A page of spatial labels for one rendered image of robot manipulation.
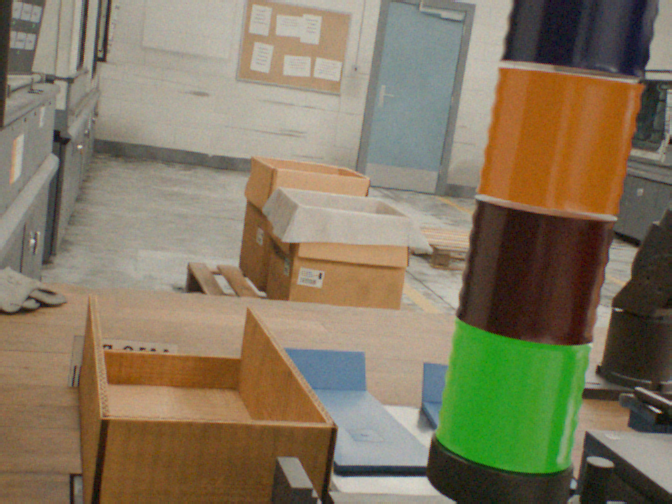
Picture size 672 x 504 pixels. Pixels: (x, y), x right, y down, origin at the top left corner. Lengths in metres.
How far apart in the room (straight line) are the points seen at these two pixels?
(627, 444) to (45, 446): 0.34
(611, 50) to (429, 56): 11.45
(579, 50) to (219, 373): 0.54
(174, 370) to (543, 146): 0.53
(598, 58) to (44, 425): 0.50
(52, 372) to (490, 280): 0.56
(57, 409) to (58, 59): 4.39
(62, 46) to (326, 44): 6.65
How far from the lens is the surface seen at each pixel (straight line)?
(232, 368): 0.76
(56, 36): 5.06
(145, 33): 11.24
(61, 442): 0.66
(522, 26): 0.27
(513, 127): 0.26
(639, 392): 0.63
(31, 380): 0.77
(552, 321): 0.27
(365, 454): 0.62
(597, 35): 0.26
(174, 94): 11.26
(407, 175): 11.73
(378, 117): 11.58
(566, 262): 0.26
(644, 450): 0.54
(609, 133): 0.26
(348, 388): 0.74
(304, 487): 0.40
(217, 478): 0.52
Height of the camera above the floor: 1.14
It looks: 10 degrees down
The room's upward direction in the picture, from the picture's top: 8 degrees clockwise
